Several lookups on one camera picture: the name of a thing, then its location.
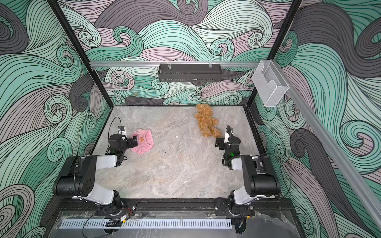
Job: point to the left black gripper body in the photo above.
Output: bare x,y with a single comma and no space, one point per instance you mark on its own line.
131,142

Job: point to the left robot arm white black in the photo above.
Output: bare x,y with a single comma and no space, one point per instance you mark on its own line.
77,176

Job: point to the clear acrylic wall box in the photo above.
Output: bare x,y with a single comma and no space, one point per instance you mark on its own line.
270,82

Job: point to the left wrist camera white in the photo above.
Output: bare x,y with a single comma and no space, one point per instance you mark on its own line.
121,130

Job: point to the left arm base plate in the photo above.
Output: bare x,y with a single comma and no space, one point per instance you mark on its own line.
128,208

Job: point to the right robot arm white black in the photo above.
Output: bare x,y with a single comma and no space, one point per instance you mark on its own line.
259,180

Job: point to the back aluminium rail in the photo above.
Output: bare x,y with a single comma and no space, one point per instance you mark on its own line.
135,63

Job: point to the black perforated wall tray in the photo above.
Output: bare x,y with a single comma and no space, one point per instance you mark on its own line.
190,73

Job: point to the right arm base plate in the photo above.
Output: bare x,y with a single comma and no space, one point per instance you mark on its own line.
227,207

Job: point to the pink teddy hoodie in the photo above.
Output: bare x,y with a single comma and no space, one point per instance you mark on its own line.
144,139

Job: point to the white slotted cable duct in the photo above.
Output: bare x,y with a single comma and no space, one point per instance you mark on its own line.
149,224

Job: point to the brown teddy bear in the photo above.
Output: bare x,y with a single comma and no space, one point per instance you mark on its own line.
206,122

